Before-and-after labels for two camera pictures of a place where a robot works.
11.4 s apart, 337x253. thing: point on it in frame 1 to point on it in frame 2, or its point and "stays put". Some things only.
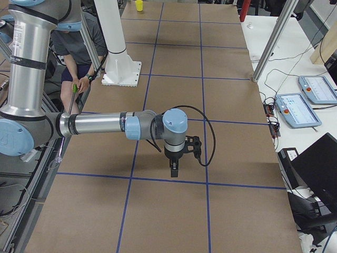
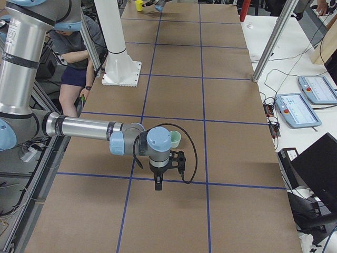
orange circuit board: x=268 y=109 stays put
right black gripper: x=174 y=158 to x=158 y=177
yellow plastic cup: x=139 y=4 stays put
